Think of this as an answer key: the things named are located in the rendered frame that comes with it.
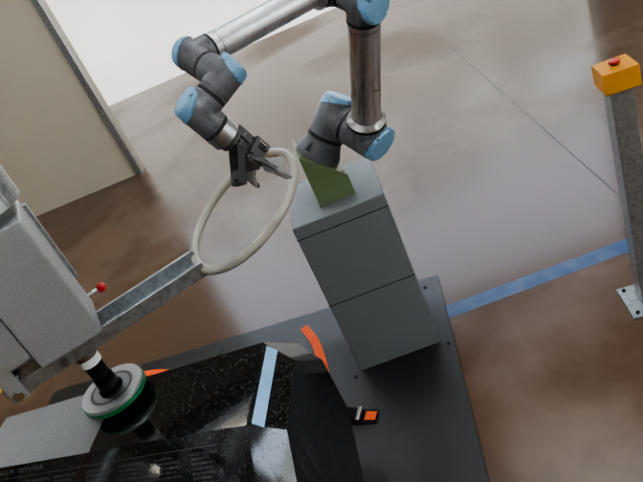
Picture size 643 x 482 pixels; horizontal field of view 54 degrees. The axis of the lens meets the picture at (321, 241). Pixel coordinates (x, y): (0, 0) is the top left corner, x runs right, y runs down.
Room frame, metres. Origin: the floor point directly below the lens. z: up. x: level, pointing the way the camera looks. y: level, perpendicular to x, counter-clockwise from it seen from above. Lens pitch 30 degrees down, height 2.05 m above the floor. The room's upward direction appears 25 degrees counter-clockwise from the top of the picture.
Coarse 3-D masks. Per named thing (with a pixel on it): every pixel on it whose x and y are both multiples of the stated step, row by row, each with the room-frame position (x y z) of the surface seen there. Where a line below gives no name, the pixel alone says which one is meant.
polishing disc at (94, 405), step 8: (112, 368) 1.84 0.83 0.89; (120, 368) 1.82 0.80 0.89; (128, 368) 1.80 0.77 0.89; (136, 368) 1.78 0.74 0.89; (120, 376) 1.78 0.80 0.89; (128, 376) 1.75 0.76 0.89; (136, 376) 1.73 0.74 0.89; (128, 384) 1.71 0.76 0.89; (136, 384) 1.69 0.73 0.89; (88, 392) 1.77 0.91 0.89; (96, 392) 1.75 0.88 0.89; (120, 392) 1.69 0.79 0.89; (128, 392) 1.67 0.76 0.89; (88, 400) 1.73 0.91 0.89; (96, 400) 1.71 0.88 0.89; (104, 400) 1.69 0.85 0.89; (112, 400) 1.67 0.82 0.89; (120, 400) 1.65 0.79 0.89; (88, 408) 1.68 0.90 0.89; (96, 408) 1.66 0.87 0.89; (104, 408) 1.64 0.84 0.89; (112, 408) 1.63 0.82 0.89
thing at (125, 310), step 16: (160, 272) 1.87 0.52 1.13; (176, 272) 1.88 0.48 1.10; (192, 272) 1.79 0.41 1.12; (144, 288) 1.85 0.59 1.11; (160, 288) 1.76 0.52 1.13; (176, 288) 1.77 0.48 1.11; (112, 304) 1.82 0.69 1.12; (128, 304) 1.83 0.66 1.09; (144, 304) 1.74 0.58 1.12; (160, 304) 1.75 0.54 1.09; (112, 320) 1.71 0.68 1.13; (128, 320) 1.72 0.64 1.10; (96, 336) 1.70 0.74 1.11; (112, 336) 1.71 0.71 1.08; (80, 352) 1.68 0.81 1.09; (16, 368) 1.73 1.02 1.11; (32, 368) 1.74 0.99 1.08; (48, 368) 1.65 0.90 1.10; (64, 368) 1.66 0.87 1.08; (32, 384) 1.64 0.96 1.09; (16, 400) 1.59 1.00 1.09
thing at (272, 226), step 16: (288, 160) 1.89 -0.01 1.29; (224, 192) 2.12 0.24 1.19; (288, 192) 1.75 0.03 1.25; (208, 208) 2.09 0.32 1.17; (288, 208) 1.72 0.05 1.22; (272, 224) 1.68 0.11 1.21; (192, 240) 1.98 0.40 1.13; (256, 240) 1.67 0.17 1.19; (192, 256) 1.89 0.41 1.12; (240, 256) 1.68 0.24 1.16; (208, 272) 1.76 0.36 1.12; (224, 272) 1.71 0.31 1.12
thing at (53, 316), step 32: (0, 224) 1.69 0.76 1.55; (32, 224) 1.79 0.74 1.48; (0, 256) 1.63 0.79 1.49; (32, 256) 1.65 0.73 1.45; (0, 288) 1.62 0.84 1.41; (32, 288) 1.63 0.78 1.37; (64, 288) 1.65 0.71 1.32; (32, 320) 1.62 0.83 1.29; (64, 320) 1.64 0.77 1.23; (96, 320) 1.67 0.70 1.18; (32, 352) 1.61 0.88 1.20; (64, 352) 1.62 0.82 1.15
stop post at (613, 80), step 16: (608, 64) 1.97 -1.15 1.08; (624, 64) 1.92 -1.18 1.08; (608, 80) 1.90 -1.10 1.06; (624, 80) 1.89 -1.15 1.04; (640, 80) 1.88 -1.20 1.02; (608, 96) 1.91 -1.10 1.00; (624, 96) 1.91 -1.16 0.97; (608, 112) 1.98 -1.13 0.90; (624, 112) 1.91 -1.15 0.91; (624, 128) 1.91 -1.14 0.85; (624, 144) 1.92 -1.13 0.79; (640, 144) 1.90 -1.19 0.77; (624, 160) 1.92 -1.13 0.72; (640, 160) 1.91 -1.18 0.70; (624, 176) 1.92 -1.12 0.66; (640, 176) 1.91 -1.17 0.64; (624, 192) 1.94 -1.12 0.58; (640, 192) 1.91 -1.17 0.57; (624, 208) 1.97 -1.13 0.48; (640, 208) 1.91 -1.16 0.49; (640, 224) 1.91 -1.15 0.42; (640, 240) 1.92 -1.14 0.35; (640, 256) 1.92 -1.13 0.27; (640, 272) 1.92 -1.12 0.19; (624, 288) 2.06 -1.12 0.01; (640, 288) 1.92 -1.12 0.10; (640, 304) 1.93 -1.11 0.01
